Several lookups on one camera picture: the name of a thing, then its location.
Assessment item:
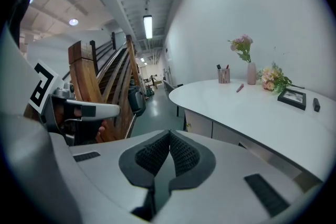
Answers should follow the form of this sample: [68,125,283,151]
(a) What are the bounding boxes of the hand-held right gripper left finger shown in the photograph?
[48,129,173,224]

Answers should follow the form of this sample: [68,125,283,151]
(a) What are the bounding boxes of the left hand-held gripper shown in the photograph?
[27,58,121,146]

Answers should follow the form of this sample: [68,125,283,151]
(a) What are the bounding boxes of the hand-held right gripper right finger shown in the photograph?
[153,129,323,224]

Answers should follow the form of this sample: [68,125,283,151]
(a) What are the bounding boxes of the white curved desk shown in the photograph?
[168,78,336,187]

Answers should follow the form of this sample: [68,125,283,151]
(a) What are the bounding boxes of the person's left hand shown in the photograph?
[96,119,108,144]

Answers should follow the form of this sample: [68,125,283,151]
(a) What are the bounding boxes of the black hard case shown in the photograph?
[128,80,147,116]

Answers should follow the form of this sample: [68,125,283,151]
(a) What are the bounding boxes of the ceiling tube light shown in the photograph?
[143,15,153,39]

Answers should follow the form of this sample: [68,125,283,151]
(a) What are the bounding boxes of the pink pen holder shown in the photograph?
[217,68,231,84]

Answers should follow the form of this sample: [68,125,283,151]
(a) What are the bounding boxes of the peach and yellow flower bouquet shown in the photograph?
[258,61,305,94]

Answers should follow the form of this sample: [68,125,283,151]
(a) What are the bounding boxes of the pink flower bunch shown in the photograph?
[227,34,254,63]

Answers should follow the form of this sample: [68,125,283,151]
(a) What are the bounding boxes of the black picture frame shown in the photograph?
[277,88,307,111]

